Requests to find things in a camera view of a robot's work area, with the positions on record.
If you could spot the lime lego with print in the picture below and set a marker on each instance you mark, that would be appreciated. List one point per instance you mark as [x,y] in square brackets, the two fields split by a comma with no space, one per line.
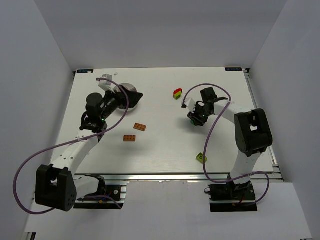
[200,157]

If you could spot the red and lime lego stack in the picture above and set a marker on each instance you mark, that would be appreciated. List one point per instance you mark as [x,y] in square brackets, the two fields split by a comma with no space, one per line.
[177,93]

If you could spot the lower orange flat lego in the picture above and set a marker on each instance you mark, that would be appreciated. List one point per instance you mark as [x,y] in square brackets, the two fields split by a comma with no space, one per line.
[129,138]

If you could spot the white round divided container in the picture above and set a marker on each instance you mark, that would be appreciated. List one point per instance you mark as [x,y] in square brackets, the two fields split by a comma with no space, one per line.
[130,88]

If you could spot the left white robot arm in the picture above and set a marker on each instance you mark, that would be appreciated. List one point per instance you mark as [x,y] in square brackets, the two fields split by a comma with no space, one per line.
[56,185]

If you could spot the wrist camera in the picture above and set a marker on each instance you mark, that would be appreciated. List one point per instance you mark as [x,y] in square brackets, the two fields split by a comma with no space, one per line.
[104,82]
[189,104]

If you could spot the orange flat lego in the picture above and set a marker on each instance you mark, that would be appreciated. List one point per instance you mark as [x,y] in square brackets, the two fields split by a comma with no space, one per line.
[129,138]
[140,127]

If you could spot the aluminium table frame rail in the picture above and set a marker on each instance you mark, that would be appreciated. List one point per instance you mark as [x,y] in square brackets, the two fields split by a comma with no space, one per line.
[274,176]

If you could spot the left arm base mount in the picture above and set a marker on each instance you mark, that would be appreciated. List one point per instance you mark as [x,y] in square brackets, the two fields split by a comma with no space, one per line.
[93,192]

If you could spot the blue table label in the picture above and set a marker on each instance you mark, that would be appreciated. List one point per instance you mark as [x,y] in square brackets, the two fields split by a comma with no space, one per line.
[84,71]
[233,69]

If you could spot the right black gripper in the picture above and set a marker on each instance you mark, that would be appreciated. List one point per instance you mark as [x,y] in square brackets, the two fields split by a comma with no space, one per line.
[196,119]

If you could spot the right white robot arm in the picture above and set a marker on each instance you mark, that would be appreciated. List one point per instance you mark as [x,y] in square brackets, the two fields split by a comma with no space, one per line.
[252,131]

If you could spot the left blue table label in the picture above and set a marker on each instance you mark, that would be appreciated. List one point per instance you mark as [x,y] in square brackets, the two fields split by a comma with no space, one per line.
[84,71]

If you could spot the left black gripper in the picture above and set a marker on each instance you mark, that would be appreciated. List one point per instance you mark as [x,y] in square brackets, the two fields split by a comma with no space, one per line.
[122,97]

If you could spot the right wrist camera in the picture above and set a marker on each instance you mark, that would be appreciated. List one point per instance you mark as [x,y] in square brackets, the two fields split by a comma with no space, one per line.
[189,104]

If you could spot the right blue table label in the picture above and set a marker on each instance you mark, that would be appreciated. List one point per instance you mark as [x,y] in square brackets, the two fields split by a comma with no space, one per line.
[233,69]

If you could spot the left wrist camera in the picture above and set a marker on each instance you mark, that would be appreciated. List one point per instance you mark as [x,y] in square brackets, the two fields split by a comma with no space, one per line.
[104,82]

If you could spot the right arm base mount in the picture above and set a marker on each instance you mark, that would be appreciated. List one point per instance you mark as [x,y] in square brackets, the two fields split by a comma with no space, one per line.
[225,198]

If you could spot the upper orange flat lego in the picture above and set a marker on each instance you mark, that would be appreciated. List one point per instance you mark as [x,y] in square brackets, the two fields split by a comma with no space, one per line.
[140,127]

